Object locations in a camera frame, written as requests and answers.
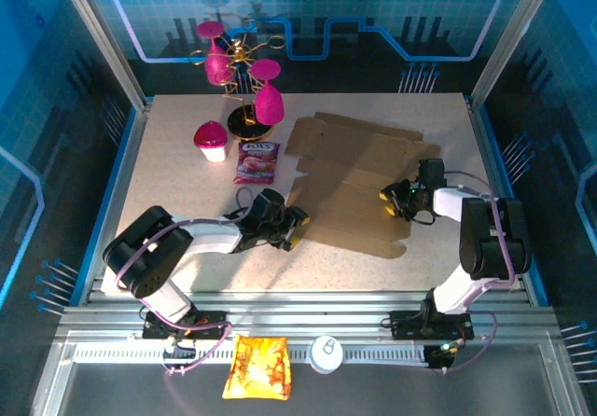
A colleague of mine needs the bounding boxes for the brown cardboard paper box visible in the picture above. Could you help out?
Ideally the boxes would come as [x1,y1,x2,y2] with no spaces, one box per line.
[285,111,442,261]

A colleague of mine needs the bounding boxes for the purple candy bag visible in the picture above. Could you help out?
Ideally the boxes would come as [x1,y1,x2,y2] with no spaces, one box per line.
[231,140,283,186]

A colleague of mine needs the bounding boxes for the white cup pink lid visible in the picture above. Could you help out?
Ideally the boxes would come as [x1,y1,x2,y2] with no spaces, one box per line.
[193,120,229,164]

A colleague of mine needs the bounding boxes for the pink glitter wine glass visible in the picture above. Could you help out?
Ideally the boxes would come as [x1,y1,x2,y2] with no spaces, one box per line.
[195,20,235,88]
[248,58,286,127]

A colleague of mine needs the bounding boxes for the white tin can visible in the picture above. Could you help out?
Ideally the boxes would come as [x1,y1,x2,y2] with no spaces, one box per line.
[308,335,345,376]

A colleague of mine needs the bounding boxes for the yellow orange snack bag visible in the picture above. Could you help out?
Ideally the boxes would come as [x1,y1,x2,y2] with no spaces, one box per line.
[221,334,294,402]

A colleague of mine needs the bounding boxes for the black circuit board green light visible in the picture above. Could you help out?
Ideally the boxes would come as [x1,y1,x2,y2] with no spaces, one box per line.
[423,339,466,371]

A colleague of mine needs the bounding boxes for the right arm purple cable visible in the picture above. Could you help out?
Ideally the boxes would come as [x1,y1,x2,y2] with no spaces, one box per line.
[419,171,518,376]

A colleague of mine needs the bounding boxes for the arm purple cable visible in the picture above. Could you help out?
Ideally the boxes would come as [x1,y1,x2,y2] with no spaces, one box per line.
[419,171,518,376]
[114,186,257,378]

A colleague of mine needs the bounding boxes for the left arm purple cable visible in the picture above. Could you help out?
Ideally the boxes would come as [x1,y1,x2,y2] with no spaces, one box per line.
[114,186,257,378]

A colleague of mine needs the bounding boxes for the aluminium frame cross rail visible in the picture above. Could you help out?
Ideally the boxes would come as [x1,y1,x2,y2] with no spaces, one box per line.
[55,289,563,343]

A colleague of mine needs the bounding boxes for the aluminium frame side rail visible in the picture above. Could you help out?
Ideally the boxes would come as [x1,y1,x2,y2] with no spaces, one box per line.
[76,101,155,306]
[465,94,538,298]

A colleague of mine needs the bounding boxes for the gold wire glass rack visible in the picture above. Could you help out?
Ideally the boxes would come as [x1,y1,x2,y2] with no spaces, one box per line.
[188,17,287,140]

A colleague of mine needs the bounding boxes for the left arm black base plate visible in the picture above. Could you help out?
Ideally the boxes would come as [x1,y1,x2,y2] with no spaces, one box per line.
[142,309,230,341]

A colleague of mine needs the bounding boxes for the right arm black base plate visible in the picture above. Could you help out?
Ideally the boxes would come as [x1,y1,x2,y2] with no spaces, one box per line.
[386,309,476,341]

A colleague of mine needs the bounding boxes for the white slotted cable duct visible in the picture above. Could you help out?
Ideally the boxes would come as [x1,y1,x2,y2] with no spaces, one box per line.
[73,346,431,367]

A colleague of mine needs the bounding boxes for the white black cable connector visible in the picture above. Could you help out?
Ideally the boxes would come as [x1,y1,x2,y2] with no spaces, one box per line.
[161,340,198,360]

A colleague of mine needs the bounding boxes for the aluminium frame post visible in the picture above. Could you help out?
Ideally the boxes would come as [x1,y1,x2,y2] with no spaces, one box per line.
[51,0,151,109]
[468,0,562,105]

